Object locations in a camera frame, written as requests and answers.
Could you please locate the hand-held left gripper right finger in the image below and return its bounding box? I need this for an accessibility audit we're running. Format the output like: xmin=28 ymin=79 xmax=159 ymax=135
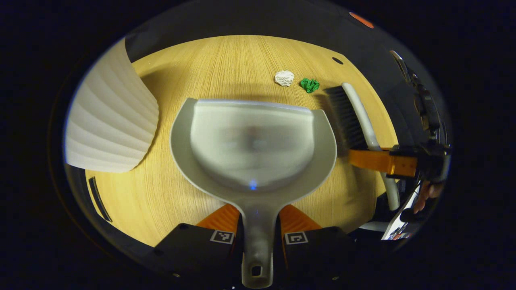
xmin=278 ymin=204 xmax=364 ymax=288

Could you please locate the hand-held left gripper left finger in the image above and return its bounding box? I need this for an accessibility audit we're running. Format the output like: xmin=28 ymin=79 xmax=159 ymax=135
xmin=152 ymin=203 xmax=244 ymax=288

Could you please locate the small white broom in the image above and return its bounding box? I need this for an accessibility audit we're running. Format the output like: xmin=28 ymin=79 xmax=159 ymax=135
xmin=324 ymin=82 xmax=401 ymax=211

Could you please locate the green paper ball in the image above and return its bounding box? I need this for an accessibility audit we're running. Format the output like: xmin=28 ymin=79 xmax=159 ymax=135
xmin=300 ymin=78 xmax=320 ymax=94

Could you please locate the grey plastic dustpan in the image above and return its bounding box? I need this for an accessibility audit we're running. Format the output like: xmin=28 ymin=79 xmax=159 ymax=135
xmin=170 ymin=97 xmax=337 ymax=289

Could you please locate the white paper ball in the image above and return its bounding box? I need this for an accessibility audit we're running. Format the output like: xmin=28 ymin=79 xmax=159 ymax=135
xmin=275 ymin=70 xmax=295 ymax=87

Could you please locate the white ribbed garbage bin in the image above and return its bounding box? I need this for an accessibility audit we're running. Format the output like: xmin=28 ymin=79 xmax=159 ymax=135
xmin=64 ymin=38 xmax=160 ymax=174

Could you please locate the wooden desktop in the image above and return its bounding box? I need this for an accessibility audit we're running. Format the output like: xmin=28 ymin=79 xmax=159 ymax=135
xmin=85 ymin=35 xmax=399 ymax=247

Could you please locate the white printed paper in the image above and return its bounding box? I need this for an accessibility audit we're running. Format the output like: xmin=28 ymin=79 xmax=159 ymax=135
xmin=381 ymin=193 xmax=420 ymax=241

